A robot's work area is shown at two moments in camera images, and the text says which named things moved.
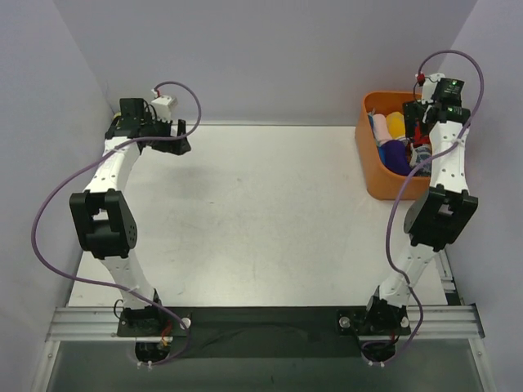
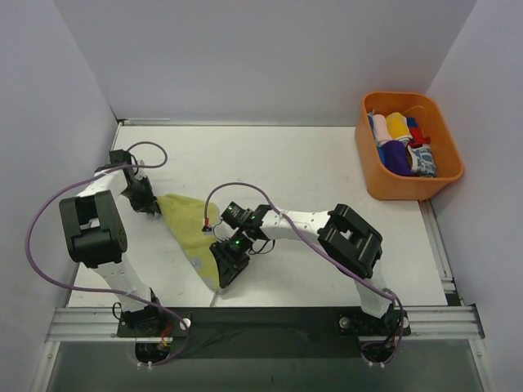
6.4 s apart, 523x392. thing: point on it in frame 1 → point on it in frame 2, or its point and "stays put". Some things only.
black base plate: [260, 332] stays put
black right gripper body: [414, 113] → [230, 260]
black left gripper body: [162, 133] → [144, 200]
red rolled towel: [419, 140] stays put
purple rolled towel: [396, 157] stays put
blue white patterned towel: [417, 155] stays put
